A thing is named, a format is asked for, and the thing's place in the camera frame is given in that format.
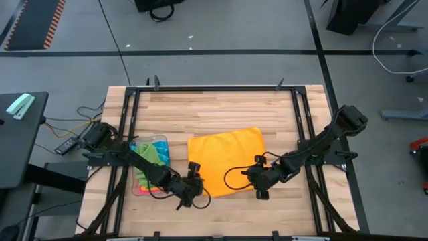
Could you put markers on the blue microfiber towel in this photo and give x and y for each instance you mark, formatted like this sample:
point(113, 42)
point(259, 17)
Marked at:
point(133, 146)
point(164, 150)

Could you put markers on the grey desk frame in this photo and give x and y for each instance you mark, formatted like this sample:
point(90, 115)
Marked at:
point(394, 25)

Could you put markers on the orange microfiber towel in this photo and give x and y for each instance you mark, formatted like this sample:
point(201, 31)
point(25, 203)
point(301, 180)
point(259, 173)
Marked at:
point(224, 157)
point(147, 188)

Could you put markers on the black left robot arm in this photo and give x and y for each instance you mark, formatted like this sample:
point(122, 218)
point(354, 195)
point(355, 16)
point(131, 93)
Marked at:
point(147, 167)

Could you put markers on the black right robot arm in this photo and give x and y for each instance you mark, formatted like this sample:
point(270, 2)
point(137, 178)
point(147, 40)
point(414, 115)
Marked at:
point(317, 144)

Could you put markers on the black table crossbeam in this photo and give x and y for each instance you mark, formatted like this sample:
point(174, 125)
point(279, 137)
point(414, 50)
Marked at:
point(53, 177)

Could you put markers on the red cart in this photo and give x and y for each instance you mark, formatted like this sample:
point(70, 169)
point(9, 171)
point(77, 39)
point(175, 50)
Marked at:
point(419, 144)

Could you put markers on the pink microfiber towel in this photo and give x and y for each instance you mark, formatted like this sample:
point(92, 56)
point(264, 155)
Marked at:
point(145, 193)

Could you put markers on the black side table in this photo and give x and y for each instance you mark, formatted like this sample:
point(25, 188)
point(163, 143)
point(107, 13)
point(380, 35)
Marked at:
point(20, 150)

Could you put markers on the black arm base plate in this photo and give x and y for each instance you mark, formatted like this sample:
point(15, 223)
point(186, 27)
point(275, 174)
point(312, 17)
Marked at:
point(100, 162)
point(334, 159)

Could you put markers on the mint green stapler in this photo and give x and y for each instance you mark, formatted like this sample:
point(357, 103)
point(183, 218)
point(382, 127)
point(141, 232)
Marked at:
point(20, 106)

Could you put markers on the black cabinet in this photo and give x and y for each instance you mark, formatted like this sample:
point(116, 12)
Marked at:
point(351, 15)

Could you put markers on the green microfiber towel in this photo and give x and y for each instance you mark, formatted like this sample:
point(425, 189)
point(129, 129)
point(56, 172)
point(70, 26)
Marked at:
point(142, 179)
point(147, 152)

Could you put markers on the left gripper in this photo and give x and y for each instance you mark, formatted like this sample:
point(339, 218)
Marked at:
point(189, 187)

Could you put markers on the black box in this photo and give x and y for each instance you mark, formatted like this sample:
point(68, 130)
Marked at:
point(147, 4)

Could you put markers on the black orange-edged floor mat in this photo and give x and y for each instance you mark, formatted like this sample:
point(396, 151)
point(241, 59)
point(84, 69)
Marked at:
point(33, 23)

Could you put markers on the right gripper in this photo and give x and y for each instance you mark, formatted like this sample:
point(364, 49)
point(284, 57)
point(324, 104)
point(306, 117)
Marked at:
point(262, 177)

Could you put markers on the grey desk foot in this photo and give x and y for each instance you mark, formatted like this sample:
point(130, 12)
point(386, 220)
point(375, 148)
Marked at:
point(404, 114)

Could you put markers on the clear plastic bin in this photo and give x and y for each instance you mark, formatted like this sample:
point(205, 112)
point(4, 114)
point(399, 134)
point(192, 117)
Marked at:
point(157, 138)

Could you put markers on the black frame clamp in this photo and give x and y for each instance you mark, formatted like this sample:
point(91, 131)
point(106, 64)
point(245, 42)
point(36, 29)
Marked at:
point(279, 85)
point(156, 83)

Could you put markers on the black power adapter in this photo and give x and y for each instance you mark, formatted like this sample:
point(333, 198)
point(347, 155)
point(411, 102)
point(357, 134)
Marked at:
point(67, 146)

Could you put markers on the black caster wheel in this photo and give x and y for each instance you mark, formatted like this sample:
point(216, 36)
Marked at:
point(410, 79)

